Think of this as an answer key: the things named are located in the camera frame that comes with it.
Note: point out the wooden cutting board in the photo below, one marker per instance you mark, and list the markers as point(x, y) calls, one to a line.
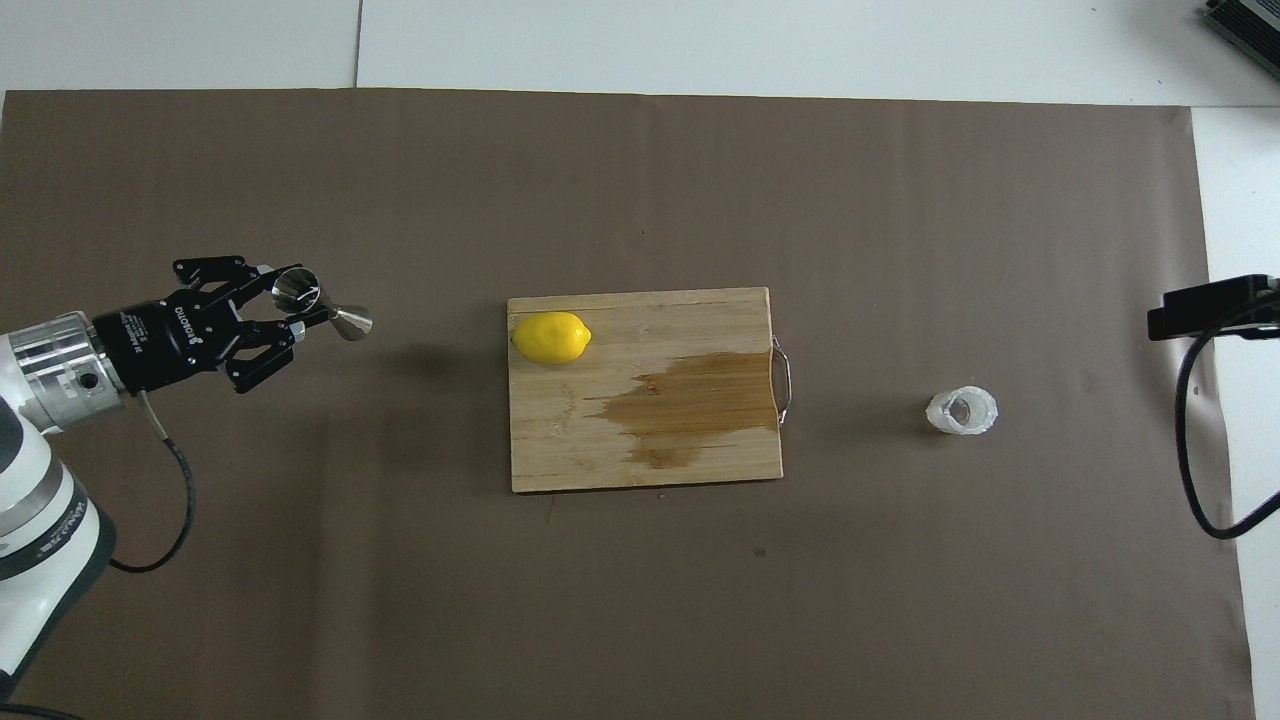
point(560, 440)

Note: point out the yellow lemon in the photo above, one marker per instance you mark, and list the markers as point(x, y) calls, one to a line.
point(550, 338)

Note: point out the black ribbed device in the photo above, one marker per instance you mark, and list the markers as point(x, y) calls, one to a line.
point(1250, 22)

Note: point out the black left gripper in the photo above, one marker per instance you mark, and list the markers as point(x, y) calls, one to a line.
point(170, 340)

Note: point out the steel double jigger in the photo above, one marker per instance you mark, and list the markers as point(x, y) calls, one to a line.
point(352, 322)

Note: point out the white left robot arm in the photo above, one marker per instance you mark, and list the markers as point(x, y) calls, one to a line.
point(40, 540)

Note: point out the brown paper table mat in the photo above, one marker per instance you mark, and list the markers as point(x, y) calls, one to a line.
point(640, 200)

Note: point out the clear plastic cup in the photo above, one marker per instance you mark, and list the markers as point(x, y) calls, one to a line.
point(960, 410)

